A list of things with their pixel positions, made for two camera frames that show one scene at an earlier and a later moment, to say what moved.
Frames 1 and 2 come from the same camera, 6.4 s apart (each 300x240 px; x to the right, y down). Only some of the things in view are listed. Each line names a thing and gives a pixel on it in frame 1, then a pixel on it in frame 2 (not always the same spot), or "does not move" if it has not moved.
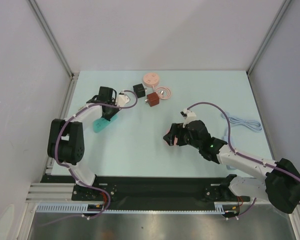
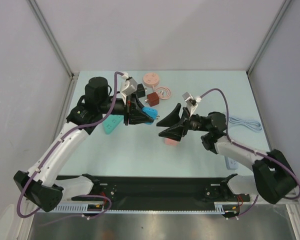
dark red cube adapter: x=153 y=99 does not move
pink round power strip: x=151 y=79 does not move
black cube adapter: x=139 y=90 does not move
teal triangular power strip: x=99 y=123 -> x=111 y=122
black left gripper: x=108 y=117 -> x=132 y=112
